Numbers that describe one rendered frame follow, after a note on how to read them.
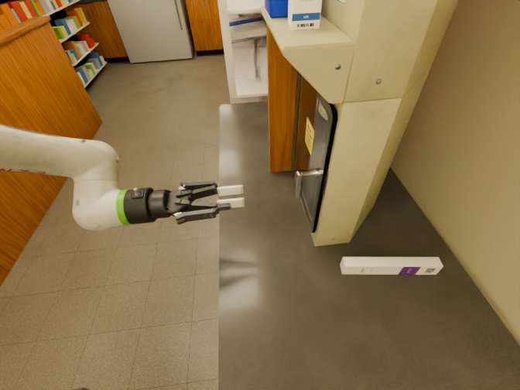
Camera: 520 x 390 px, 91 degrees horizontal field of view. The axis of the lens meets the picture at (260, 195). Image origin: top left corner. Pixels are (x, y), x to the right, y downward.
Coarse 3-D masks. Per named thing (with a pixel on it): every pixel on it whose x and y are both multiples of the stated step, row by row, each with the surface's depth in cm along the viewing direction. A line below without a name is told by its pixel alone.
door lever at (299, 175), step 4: (296, 172) 65; (300, 172) 65; (304, 172) 65; (308, 172) 65; (312, 172) 65; (316, 172) 64; (296, 176) 65; (300, 176) 65; (316, 176) 65; (296, 180) 66; (300, 180) 66; (296, 184) 67; (300, 184) 67; (296, 188) 68; (300, 188) 68; (296, 192) 69; (300, 192) 69; (296, 196) 70; (300, 196) 70
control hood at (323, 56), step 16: (320, 16) 52; (272, 32) 46; (288, 32) 45; (304, 32) 44; (320, 32) 44; (336, 32) 43; (288, 48) 40; (304, 48) 39; (320, 48) 40; (336, 48) 40; (352, 48) 40; (304, 64) 41; (320, 64) 41; (336, 64) 42; (320, 80) 43; (336, 80) 44; (336, 96) 46
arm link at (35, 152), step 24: (0, 144) 49; (24, 144) 52; (48, 144) 56; (72, 144) 60; (96, 144) 65; (0, 168) 50; (24, 168) 53; (48, 168) 56; (72, 168) 60; (96, 168) 64
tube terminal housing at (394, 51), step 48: (336, 0) 45; (384, 0) 36; (432, 0) 37; (384, 48) 41; (432, 48) 49; (384, 96) 47; (336, 144) 53; (384, 144) 54; (336, 192) 64; (336, 240) 79
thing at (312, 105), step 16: (304, 80) 68; (304, 96) 69; (320, 96) 55; (304, 112) 71; (320, 112) 57; (304, 128) 73; (320, 128) 58; (304, 144) 75; (320, 144) 59; (304, 160) 77; (320, 160) 60; (304, 176) 79; (320, 176) 62; (304, 192) 81; (320, 192) 64; (304, 208) 84
